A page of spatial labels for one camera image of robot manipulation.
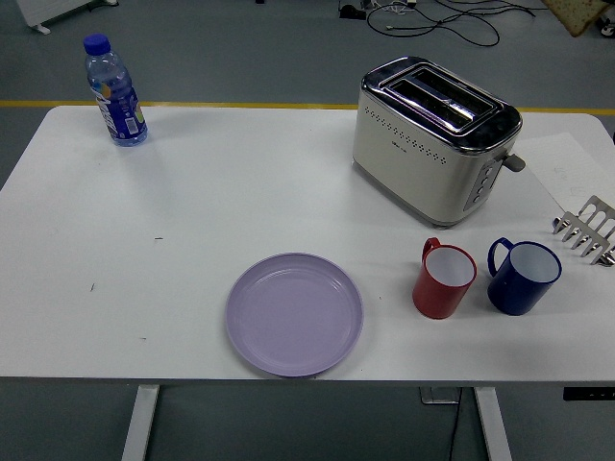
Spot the red mug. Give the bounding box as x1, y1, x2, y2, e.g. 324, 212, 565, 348
412, 236, 479, 320

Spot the black table control box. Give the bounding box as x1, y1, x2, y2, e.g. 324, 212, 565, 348
562, 386, 615, 400

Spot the black floor cable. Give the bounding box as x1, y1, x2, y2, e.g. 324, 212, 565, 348
367, 0, 578, 48

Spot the white cable tangle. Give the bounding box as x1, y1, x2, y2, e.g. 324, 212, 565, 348
372, 0, 419, 14

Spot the clear bracket under table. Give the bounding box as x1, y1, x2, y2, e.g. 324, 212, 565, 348
419, 386, 463, 405

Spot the clear bottle with blue cap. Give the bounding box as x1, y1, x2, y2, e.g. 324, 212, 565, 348
83, 33, 149, 148

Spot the lilac round plate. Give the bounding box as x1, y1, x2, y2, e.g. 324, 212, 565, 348
225, 252, 365, 379

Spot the blue mug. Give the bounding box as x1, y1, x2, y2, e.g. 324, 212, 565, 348
487, 236, 563, 317

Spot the silver metal toast rack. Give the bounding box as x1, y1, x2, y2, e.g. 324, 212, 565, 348
552, 194, 615, 267

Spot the cream and chrome toaster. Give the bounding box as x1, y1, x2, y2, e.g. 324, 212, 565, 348
352, 56, 528, 229

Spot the thin black hanging cable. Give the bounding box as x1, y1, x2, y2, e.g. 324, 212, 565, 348
446, 387, 465, 461

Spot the slice of toast bread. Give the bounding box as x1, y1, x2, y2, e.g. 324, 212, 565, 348
550, 0, 609, 38

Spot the white table leg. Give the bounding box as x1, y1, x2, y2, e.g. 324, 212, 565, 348
119, 384, 160, 461
473, 386, 514, 461

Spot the yellow floor tape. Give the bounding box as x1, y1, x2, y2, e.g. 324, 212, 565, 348
0, 99, 615, 117

